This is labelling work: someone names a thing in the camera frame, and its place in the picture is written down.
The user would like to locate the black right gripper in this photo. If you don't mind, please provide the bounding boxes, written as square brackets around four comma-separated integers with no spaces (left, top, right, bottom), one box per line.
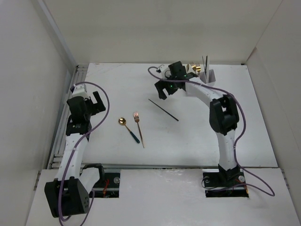
[154,73,178,100]

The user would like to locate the dark slim chopstick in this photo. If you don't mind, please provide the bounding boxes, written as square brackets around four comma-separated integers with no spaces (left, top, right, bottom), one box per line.
[148,99,179,121]

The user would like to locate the gold fork green handle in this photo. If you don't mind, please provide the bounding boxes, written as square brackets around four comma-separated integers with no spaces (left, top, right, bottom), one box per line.
[195,64,201,74]
[190,63,201,73]

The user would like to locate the gold spoon green handle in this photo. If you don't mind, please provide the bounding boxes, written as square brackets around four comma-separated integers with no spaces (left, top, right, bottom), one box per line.
[118,117,140,144]

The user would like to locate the rose gold fork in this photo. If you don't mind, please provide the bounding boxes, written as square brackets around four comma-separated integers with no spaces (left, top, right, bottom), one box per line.
[133,112,145,148]

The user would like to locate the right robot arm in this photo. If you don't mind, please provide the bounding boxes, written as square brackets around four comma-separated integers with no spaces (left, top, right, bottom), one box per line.
[155,61,240,187]

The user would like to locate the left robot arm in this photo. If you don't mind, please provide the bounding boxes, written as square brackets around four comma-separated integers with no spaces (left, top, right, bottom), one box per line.
[44,91,106,220]

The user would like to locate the white divided utensil container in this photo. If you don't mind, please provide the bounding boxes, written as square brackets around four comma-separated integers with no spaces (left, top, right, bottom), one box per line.
[199,69,216,87]

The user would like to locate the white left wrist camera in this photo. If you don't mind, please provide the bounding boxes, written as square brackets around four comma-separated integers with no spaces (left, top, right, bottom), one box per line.
[71,84,89,99]

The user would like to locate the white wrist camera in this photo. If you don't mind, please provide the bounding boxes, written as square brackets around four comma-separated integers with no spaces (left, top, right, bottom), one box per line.
[156,65,170,78]
[71,84,89,99]

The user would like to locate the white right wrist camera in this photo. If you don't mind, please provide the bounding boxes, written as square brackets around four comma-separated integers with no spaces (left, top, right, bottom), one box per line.
[156,65,170,78]

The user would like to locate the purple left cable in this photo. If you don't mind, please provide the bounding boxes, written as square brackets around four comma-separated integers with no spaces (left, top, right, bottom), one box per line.
[57,81,111,224]

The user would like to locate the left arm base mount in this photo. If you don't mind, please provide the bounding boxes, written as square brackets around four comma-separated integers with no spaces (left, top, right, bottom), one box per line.
[93,169,121,198]

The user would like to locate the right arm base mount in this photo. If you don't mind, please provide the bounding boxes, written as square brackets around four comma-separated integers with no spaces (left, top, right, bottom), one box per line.
[202,169,249,198]

